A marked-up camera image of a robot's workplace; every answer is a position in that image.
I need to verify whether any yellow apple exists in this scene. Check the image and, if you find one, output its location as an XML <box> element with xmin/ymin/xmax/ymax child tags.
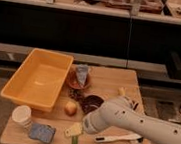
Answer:
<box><xmin>64</xmin><ymin>101</ymin><xmax>77</xmax><ymax>116</ymax></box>

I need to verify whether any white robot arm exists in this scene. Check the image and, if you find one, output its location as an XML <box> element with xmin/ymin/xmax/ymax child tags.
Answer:
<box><xmin>64</xmin><ymin>96</ymin><xmax>181</xmax><ymax>144</ymax></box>

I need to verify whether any yellow plastic tray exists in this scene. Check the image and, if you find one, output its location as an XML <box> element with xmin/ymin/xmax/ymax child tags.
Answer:
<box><xmin>0</xmin><ymin>48</ymin><xmax>74</xmax><ymax>112</ymax></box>

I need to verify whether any blue sponge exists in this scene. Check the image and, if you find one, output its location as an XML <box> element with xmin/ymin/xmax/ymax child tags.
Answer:
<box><xmin>29</xmin><ymin>123</ymin><xmax>56</xmax><ymax>143</ymax></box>

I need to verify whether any dark brown bowl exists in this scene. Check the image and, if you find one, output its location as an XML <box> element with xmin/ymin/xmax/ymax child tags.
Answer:
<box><xmin>80</xmin><ymin>95</ymin><xmax>104</xmax><ymax>114</ymax></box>

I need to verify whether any dark grapes bunch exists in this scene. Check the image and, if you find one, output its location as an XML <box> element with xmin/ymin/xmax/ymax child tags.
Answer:
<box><xmin>69</xmin><ymin>89</ymin><xmax>85</xmax><ymax>101</ymax></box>

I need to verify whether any wooden table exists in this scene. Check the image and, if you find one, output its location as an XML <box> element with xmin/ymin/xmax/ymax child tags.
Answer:
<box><xmin>0</xmin><ymin>66</ymin><xmax>151</xmax><ymax>144</ymax></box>

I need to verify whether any orange small bowl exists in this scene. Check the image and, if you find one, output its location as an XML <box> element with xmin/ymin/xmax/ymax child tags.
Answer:
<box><xmin>65</xmin><ymin>70</ymin><xmax>91</xmax><ymax>90</ymax></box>

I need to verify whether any white paper cup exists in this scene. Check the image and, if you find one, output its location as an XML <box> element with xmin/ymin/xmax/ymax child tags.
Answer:
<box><xmin>11</xmin><ymin>105</ymin><xmax>32</xmax><ymax>128</ymax></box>

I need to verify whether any green yellow pear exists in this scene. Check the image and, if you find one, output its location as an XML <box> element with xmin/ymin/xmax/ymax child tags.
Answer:
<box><xmin>118</xmin><ymin>87</ymin><xmax>126</xmax><ymax>96</ymax></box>

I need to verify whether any blue grey foil bag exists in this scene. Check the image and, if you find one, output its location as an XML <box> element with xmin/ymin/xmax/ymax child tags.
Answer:
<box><xmin>76</xmin><ymin>64</ymin><xmax>89</xmax><ymax>87</ymax></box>

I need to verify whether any striped layered cake toy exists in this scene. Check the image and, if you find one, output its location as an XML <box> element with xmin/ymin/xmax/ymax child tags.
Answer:
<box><xmin>131</xmin><ymin>101</ymin><xmax>139</xmax><ymax>111</ymax></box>

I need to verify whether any white handled brush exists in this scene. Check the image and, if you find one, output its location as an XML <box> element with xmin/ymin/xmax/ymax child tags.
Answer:
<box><xmin>94</xmin><ymin>133</ymin><xmax>141</xmax><ymax>143</ymax></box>

